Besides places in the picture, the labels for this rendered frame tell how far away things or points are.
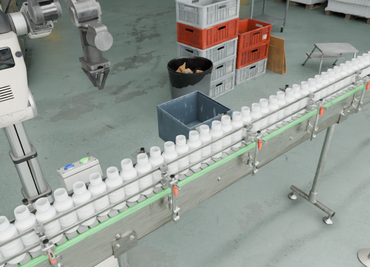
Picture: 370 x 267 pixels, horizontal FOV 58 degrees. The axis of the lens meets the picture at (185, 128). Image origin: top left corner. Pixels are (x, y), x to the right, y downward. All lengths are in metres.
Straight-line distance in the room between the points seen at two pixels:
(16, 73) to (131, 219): 0.75
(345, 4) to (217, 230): 6.09
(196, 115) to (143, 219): 1.03
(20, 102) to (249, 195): 1.84
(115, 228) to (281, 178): 1.92
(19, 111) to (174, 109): 0.88
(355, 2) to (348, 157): 4.75
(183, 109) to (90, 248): 1.11
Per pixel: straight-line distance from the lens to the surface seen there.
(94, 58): 1.10
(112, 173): 1.15
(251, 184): 2.83
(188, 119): 2.14
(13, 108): 1.58
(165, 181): 1.26
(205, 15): 3.50
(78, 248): 1.24
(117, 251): 1.35
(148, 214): 1.32
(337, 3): 7.83
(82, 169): 1.28
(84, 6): 1.06
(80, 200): 1.14
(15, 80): 1.53
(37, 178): 1.83
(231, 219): 2.55
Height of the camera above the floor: 1.90
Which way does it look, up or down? 33 degrees down
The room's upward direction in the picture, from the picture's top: 1 degrees counter-clockwise
